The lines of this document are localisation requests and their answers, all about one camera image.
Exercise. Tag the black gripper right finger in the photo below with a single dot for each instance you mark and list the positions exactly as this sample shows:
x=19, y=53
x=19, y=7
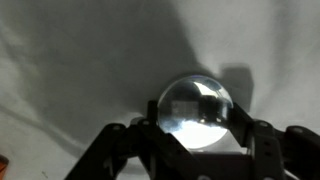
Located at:
x=266, y=150

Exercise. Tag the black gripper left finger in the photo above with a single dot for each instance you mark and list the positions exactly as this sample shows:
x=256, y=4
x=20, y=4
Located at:
x=140, y=150

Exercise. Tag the shiny domed metal lid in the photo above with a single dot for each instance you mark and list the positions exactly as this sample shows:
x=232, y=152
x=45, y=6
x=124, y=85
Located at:
x=195, y=113

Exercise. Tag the white wrinkled cloth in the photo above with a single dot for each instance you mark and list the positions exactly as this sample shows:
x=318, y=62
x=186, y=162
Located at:
x=266, y=40

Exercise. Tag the orange flat object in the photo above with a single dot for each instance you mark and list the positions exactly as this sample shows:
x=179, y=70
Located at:
x=2, y=164

